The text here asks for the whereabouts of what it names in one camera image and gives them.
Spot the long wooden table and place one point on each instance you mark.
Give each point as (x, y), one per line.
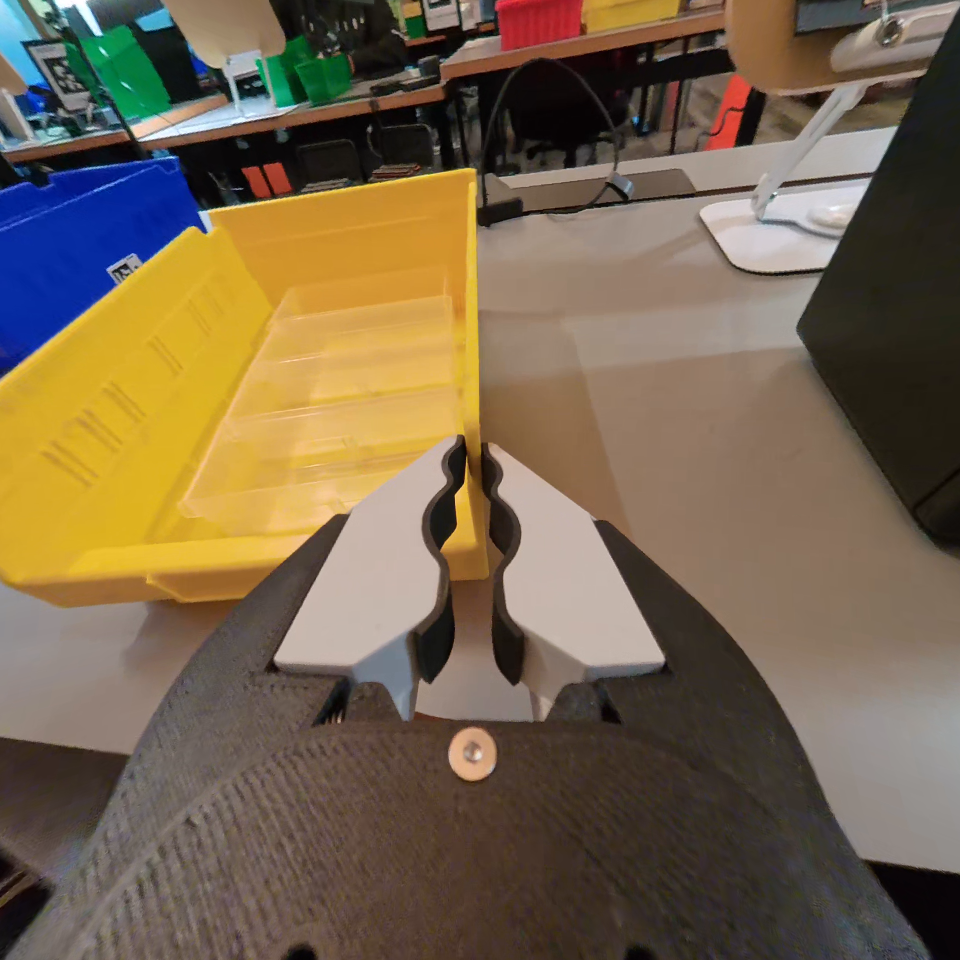
(225, 124)

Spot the black plastic bin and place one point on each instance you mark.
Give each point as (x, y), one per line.
(900, 315)

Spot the small yellow plastic bin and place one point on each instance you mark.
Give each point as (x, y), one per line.
(630, 13)

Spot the blue plastic bin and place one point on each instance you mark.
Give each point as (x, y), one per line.
(67, 240)

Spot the black power block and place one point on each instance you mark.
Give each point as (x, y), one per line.
(499, 211)

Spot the white display stand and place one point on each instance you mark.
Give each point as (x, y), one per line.
(251, 75)

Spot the clear plastic box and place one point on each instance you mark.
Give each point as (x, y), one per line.
(352, 371)
(300, 495)
(367, 315)
(337, 431)

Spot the orange box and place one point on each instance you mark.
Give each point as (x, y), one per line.
(277, 178)
(253, 180)

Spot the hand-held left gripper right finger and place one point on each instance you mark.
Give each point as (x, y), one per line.
(577, 592)

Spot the red plastic bin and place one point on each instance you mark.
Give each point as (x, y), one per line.
(538, 22)

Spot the large green plastic bin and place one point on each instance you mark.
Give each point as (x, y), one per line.
(127, 75)

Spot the tan rounded plywood panel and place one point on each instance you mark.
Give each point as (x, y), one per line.
(772, 45)

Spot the small green plastic bin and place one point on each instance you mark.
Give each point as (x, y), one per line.
(281, 75)
(324, 79)

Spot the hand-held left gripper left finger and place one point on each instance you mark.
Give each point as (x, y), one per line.
(360, 577)

